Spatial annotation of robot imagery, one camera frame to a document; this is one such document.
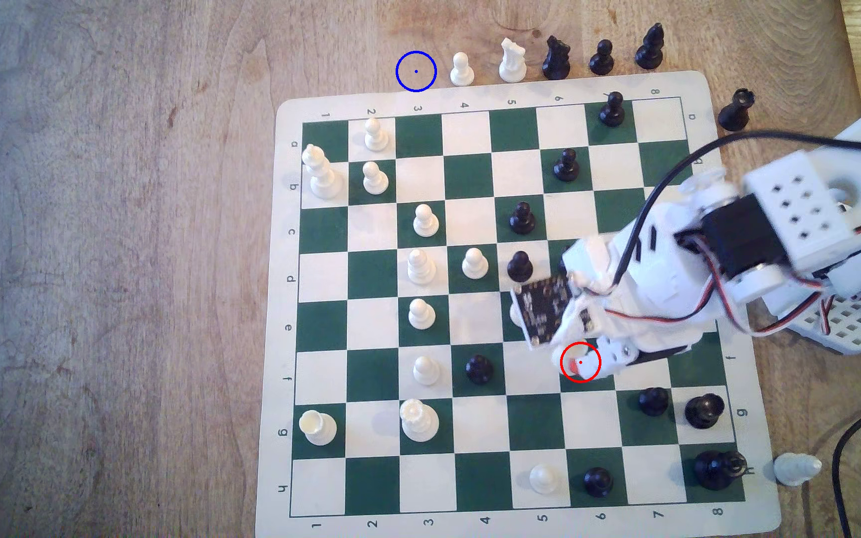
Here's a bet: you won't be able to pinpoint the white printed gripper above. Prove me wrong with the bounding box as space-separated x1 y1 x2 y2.
561 198 724 369

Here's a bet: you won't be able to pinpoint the white chess knight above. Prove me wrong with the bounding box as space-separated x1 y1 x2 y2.
773 453 823 488
498 37 528 83

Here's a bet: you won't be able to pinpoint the green white chess mat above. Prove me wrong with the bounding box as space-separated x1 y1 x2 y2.
255 70 783 538

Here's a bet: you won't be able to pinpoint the white chess bishop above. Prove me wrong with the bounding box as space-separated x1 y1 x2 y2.
407 248 437 285

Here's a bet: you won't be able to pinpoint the red black servo wires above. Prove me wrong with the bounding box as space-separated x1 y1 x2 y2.
595 239 861 337

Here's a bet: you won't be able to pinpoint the white chess rook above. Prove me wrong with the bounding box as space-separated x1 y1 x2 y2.
299 409 339 447

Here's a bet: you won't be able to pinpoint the black camera circuit board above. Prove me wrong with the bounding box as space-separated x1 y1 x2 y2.
513 272 588 351

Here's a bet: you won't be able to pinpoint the black chess king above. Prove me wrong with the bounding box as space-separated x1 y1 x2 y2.
693 450 747 492

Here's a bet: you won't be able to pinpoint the black chess bishop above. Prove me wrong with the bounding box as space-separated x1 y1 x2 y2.
634 22 665 71

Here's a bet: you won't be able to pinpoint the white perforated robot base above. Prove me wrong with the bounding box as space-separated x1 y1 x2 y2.
763 287 861 357

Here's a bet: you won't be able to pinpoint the black chess knight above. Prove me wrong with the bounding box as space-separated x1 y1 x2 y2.
542 35 572 81

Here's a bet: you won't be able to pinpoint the black camera cable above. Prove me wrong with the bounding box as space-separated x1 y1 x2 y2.
610 131 861 288

